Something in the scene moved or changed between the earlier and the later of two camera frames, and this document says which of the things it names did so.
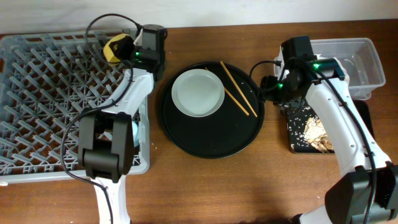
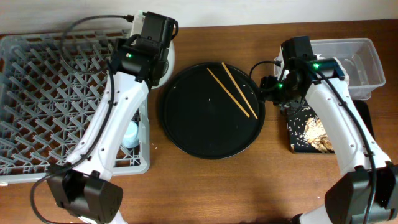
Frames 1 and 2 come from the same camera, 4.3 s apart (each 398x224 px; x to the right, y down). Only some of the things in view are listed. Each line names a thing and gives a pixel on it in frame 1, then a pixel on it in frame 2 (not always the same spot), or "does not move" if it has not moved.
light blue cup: x=135 y=133 does not move
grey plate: x=198 y=93 -> x=168 y=66
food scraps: x=316 y=135 does not move
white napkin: x=323 y=73 does not move
